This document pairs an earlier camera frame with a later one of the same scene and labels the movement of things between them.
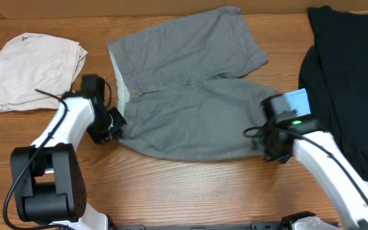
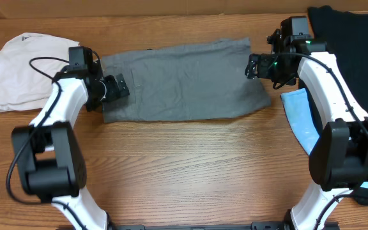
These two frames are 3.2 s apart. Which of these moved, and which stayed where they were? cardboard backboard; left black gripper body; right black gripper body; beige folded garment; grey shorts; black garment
Moved: left black gripper body; right black gripper body; grey shorts
Stayed: cardboard backboard; beige folded garment; black garment
